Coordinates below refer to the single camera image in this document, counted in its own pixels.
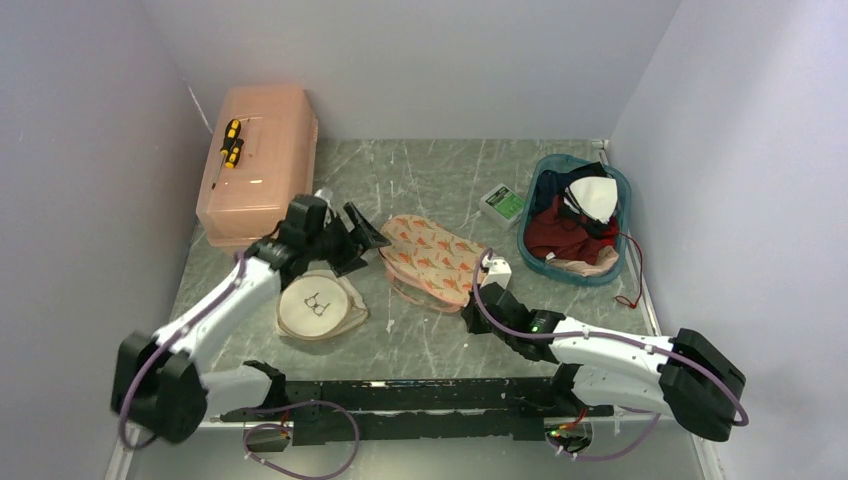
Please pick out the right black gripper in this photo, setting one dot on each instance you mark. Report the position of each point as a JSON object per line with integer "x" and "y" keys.
{"x": 469, "y": 312}

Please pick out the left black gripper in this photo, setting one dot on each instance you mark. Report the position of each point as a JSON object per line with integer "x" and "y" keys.
{"x": 368, "y": 237}

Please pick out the white mesh laundry bag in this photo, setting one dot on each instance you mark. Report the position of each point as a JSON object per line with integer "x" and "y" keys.
{"x": 319, "y": 306}

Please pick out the patterned beige oven mitt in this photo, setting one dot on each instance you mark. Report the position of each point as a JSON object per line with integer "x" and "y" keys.
{"x": 426, "y": 264}

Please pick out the dark red bra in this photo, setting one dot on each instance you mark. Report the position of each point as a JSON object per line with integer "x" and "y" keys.
{"x": 567, "y": 235}

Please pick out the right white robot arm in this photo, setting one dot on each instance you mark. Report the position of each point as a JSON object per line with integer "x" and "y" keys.
{"x": 683, "y": 376}

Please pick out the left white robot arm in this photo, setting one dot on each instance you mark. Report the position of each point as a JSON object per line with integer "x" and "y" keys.
{"x": 162, "y": 381}

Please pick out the teal plastic basket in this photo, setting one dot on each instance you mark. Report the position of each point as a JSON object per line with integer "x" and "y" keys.
{"x": 565, "y": 163}

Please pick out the green white small box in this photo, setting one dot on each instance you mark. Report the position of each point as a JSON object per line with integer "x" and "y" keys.
{"x": 503, "y": 206}

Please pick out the beige pink cloth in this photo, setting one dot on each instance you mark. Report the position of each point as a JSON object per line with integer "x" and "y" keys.
{"x": 606, "y": 260}

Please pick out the navy blue cloth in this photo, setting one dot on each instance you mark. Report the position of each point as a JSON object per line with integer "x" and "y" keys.
{"x": 551, "y": 183}

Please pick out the pink plastic storage box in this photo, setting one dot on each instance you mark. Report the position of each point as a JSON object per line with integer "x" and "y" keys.
{"x": 277, "y": 162}

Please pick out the yellow black screwdriver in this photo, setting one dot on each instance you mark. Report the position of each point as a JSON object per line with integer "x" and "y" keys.
{"x": 230, "y": 156}
{"x": 231, "y": 135}

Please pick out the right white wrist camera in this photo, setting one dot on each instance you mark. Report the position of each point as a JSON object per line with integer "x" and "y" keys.
{"x": 495, "y": 270}

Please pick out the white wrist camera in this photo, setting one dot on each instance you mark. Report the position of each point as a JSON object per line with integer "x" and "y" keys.
{"x": 326, "y": 194}
{"x": 495, "y": 270}

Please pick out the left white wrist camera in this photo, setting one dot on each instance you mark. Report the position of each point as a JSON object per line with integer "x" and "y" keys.
{"x": 326, "y": 194}

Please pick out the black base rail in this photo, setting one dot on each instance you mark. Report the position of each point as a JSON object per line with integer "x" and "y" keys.
{"x": 520, "y": 408}

